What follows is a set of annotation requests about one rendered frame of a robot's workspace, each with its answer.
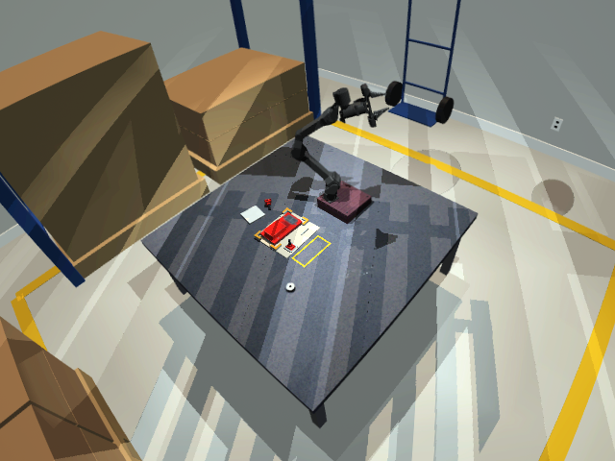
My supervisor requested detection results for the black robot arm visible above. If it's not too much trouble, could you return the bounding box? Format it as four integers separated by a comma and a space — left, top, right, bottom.
291, 87, 355, 203

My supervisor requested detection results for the white flat square sheet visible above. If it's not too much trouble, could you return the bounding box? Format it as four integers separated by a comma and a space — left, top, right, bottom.
241, 206, 265, 224

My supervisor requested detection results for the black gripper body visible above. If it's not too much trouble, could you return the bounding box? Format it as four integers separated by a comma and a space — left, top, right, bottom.
352, 83, 377, 128

